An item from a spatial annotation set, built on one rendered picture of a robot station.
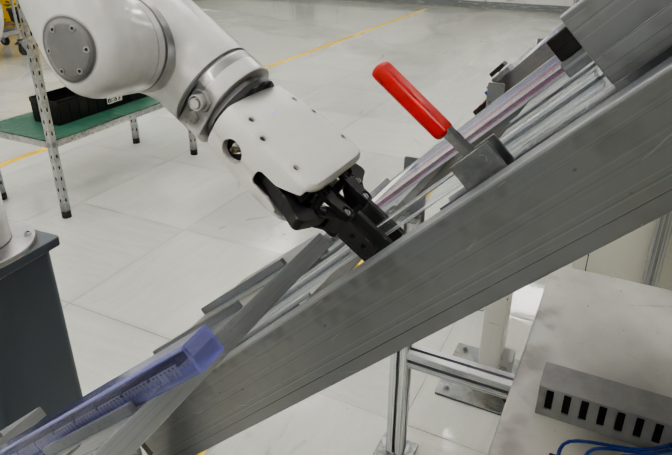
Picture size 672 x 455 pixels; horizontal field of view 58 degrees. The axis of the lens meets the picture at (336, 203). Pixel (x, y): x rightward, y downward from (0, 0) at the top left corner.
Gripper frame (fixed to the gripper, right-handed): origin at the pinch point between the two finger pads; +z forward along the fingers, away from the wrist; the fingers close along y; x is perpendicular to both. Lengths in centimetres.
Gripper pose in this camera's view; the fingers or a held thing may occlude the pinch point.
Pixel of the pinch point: (370, 233)
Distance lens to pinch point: 51.0
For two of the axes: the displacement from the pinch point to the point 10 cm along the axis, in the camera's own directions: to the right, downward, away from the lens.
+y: 4.5, -3.8, 8.1
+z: 7.3, 6.8, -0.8
